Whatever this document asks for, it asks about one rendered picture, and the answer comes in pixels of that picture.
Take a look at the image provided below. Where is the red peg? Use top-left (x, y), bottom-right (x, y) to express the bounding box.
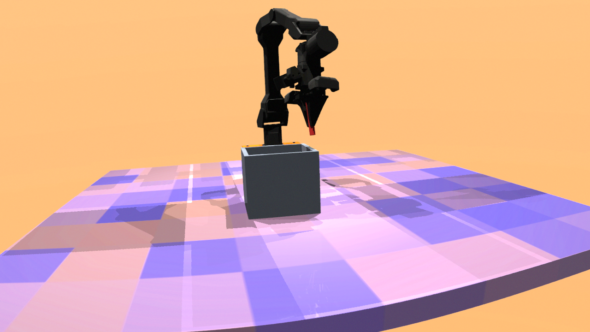
top-left (306, 103), bottom-right (316, 136)

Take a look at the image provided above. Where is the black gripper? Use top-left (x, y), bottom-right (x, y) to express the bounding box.
top-left (284, 61), bottom-right (340, 127)

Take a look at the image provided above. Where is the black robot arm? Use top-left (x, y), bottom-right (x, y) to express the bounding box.
top-left (255, 8), bottom-right (338, 146)

